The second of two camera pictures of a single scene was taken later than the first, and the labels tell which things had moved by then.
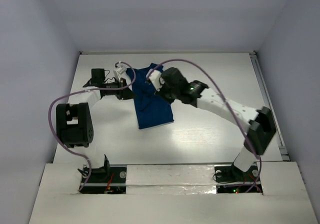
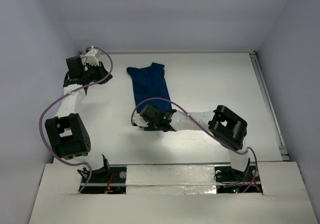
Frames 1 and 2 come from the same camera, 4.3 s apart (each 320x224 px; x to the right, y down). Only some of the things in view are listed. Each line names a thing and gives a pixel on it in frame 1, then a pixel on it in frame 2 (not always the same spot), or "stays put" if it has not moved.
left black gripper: x=122 y=88 → x=100 y=72
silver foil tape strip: x=171 y=179 stays put
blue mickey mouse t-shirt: x=152 y=110 stays put
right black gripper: x=161 y=92 → x=150 y=126
